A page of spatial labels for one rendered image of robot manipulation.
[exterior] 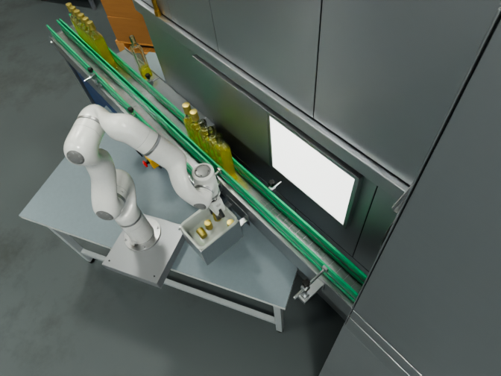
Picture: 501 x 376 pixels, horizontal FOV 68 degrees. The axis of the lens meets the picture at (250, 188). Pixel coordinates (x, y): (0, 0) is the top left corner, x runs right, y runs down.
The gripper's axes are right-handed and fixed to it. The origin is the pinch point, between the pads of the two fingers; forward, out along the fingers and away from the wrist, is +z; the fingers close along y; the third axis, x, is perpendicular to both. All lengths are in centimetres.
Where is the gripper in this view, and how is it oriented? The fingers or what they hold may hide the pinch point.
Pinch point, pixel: (215, 212)
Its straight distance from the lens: 163.9
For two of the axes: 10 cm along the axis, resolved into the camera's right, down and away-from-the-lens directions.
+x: -7.5, 5.9, -3.2
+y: -6.6, -5.9, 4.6
